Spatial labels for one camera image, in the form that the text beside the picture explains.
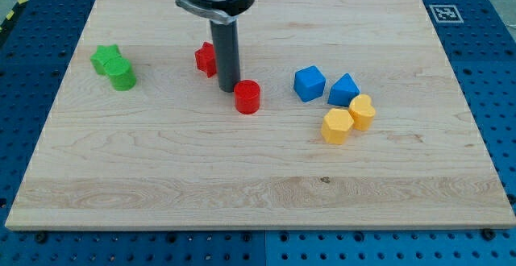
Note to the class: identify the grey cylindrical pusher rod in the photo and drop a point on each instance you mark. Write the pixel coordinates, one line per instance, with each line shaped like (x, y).
(226, 50)

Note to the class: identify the light wooden board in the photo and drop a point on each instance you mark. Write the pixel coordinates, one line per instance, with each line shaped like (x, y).
(173, 154)

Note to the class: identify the green star block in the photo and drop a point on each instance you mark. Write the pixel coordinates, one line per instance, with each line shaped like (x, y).
(102, 56)

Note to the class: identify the yellow hexagon block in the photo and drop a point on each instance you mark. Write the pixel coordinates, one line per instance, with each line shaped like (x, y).
(336, 126)

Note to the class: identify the blue cube block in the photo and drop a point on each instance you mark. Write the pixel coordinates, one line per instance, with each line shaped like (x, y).
(309, 83)

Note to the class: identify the red star block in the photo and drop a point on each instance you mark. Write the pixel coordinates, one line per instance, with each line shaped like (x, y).
(205, 59)

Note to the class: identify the green cylinder block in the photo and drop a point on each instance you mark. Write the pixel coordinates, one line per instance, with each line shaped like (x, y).
(120, 73)

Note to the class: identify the blue triangular prism block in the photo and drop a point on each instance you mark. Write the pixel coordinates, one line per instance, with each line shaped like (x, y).
(343, 91)

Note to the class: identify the red cylinder block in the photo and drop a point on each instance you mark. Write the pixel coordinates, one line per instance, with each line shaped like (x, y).
(247, 96)

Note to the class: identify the white fiducial marker tag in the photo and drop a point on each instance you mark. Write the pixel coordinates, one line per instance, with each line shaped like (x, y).
(446, 13)

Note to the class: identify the yellow heart block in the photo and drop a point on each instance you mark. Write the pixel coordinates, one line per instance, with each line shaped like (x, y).
(362, 112)

